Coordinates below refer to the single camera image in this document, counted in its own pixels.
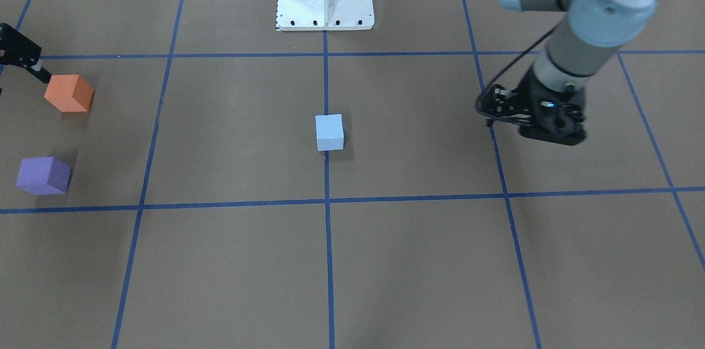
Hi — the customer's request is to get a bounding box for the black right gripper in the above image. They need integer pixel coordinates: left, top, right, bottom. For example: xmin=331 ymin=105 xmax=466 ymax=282
xmin=1 ymin=23 xmax=51 ymax=85

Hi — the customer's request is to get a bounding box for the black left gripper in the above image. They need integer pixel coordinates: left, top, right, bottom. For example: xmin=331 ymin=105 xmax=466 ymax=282
xmin=487 ymin=68 xmax=587 ymax=146

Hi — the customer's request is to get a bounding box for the light blue foam block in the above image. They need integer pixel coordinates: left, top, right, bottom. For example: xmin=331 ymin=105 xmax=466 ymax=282
xmin=315 ymin=114 xmax=345 ymax=152

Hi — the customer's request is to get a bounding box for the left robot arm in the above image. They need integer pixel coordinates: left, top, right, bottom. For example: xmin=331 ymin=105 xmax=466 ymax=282
xmin=475 ymin=0 xmax=659 ymax=146

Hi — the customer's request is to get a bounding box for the orange foam block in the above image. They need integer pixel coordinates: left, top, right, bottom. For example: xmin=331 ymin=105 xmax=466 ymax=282
xmin=44 ymin=75 xmax=95 ymax=113

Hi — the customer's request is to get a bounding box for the purple foam block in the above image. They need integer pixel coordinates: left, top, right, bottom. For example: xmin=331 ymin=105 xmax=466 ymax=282
xmin=15 ymin=157 xmax=72 ymax=195

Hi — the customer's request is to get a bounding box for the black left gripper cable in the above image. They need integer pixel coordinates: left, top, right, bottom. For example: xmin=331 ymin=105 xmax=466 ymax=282
xmin=475 ymin=24 xmax=557 ymax=128

